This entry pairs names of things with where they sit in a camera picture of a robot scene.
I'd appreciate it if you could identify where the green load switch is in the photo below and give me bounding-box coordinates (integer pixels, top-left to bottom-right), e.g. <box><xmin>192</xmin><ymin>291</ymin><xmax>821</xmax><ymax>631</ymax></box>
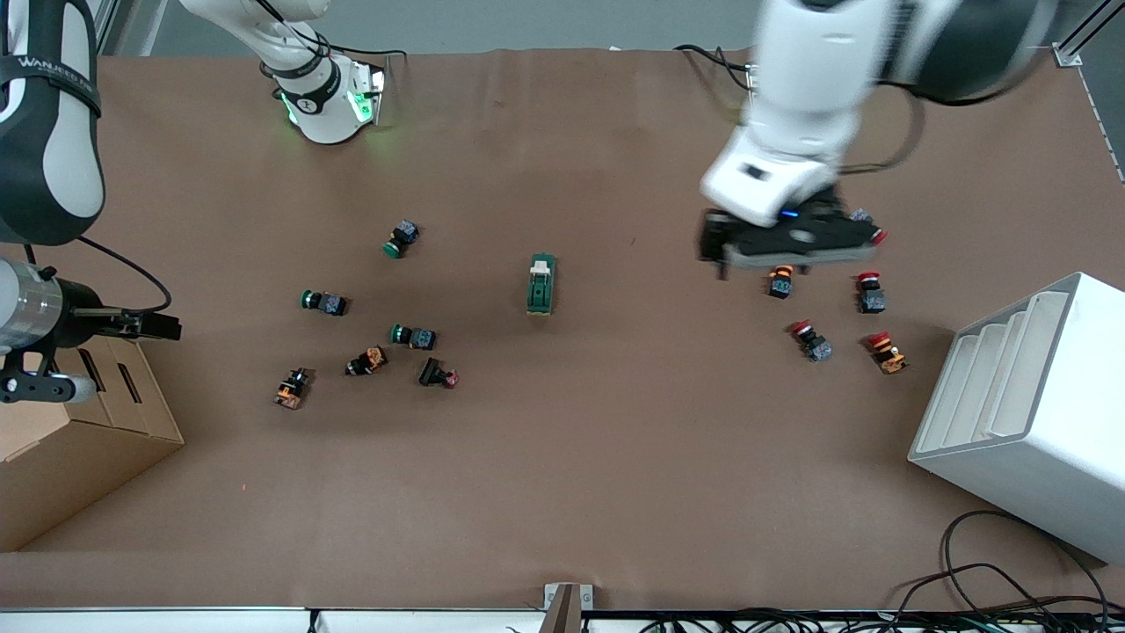
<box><xmin>526</xmin><ymin>253</ymin><xmax>558</xmax><ymax>317</ymax></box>

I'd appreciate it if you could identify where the cardboard box with slots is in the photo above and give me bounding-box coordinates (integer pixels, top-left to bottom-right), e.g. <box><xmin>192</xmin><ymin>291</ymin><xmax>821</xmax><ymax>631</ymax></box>
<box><xmin>0</xmin><ymin>338</ymin><xmax>185</xmax><ymax>553</ymax></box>

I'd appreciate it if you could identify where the brown table mat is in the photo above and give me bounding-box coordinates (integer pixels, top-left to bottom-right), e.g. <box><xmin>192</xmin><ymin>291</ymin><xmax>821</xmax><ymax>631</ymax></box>
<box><xmin>0</xmin><ymin>44</ymin><xmax>1125</xmax><ymax>612</ymax></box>

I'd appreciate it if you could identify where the white table edge strip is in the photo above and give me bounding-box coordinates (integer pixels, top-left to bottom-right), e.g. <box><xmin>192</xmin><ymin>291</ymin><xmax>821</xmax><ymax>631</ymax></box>
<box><xmin>0</xmin><ymin>607</ymin><xmax>546</xmax><ymax>633</ymax></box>

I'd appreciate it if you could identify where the white stepped rack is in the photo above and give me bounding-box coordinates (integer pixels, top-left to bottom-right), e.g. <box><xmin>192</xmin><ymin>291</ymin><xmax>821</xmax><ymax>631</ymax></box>
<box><xmin>908</xmin><ymin>272</ymin><xmax>1125</xmax><ymax>565</ymax></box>

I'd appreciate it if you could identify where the black left arm base cable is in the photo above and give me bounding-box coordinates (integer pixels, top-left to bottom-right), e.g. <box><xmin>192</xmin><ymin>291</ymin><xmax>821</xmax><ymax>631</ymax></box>
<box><xmin>674</xmin><ymin>44</ymin><xmax>755</xmax><ymax>91</ymax></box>

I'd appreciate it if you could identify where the black arm base cable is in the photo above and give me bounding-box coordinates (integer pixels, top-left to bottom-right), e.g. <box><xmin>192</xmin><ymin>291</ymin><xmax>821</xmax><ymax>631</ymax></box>
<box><xmin>674</xmin><ymin>44</ymin><xmax>755</xmax><ymax>91</ymax></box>
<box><xmin>318</xmin><ymin>35</ymin><xmax>408</xmax><ymax>60</ymax></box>

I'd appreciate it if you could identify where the aluminium frame profile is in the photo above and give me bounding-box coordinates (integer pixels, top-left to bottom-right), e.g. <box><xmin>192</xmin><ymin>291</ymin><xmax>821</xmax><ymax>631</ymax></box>
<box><xmin>1051</xmin><ymin>0</ymin><xmax>1125</xmax><ymax>68</ymax></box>
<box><xmin>88</xmin><ymin>0</ymin><xmax>120</xmax><ymax>57</ymax></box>

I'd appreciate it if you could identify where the black right arm base cable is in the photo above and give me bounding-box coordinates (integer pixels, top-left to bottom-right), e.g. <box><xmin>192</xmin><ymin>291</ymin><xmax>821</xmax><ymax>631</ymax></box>
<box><xmin>318</xmin><ymin>35</ymin><xmax>408</xmax><ymax>60</ymax></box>

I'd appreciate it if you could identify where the black looped cable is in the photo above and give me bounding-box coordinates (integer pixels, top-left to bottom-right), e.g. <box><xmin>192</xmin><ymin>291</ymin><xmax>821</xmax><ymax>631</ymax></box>
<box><xmin>896</xmin><ymin>510</ymin><xmax>1113</xmax><ymax>621</ymax></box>

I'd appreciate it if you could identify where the grey metal bracket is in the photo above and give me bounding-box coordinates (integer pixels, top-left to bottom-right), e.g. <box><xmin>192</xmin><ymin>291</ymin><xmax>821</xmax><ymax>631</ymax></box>
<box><xmin>543</xmin><ymin>583</ymin><xmax>594</xmax><ymax>633</ymax></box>

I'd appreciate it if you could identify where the black cable bundle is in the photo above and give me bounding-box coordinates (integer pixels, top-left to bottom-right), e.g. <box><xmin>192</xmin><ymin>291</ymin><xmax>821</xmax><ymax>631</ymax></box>
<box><xmin>642</xmin><ymin>607</ymin><xmax>1125</xmax><ymax>633</ymax></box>

